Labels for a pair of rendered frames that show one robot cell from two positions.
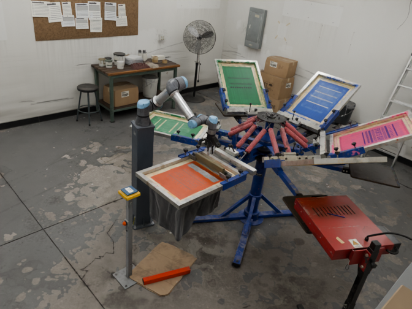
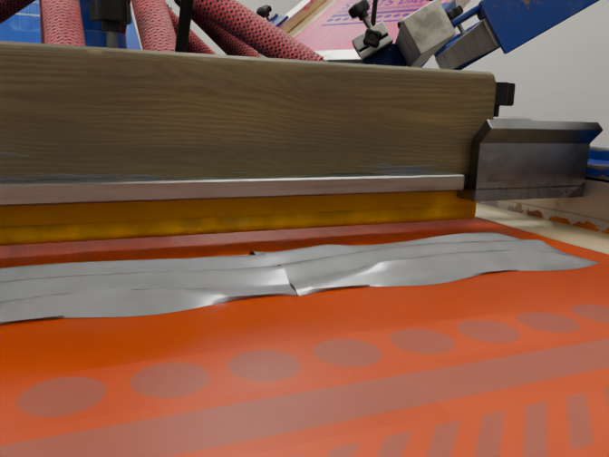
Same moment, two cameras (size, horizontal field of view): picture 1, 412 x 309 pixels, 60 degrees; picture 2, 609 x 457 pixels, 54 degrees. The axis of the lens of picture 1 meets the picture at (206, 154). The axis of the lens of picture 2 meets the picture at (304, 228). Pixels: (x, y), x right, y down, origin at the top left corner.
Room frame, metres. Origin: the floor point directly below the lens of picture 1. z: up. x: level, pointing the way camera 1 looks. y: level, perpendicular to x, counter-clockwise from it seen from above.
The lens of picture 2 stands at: (2.65, 0.26, 1.03)
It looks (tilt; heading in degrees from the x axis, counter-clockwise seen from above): 12 degrees down; 293
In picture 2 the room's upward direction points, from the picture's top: 2 degrees clockwise
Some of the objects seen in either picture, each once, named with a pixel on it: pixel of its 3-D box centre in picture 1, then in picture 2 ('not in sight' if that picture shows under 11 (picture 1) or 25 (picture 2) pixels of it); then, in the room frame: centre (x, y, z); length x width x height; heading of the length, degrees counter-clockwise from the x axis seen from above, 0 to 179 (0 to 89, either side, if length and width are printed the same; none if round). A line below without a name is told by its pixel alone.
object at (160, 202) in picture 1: (164, 208); not in sight; (2.46, 0.30, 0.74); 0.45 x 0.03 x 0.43; 47
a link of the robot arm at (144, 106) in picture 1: (143, 106); not in sight; (3.14, 0.64, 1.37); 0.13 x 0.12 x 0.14; 146
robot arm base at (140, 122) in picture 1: (143, 118); not in sight; (3.14, 0.64, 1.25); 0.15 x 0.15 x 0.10
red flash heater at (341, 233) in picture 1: (341, 225); not in sight; (2.08, -1.03, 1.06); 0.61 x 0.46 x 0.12; 17
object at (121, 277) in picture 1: (129, 236); not in sight; (2.34, 0.58, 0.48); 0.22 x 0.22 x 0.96; 47
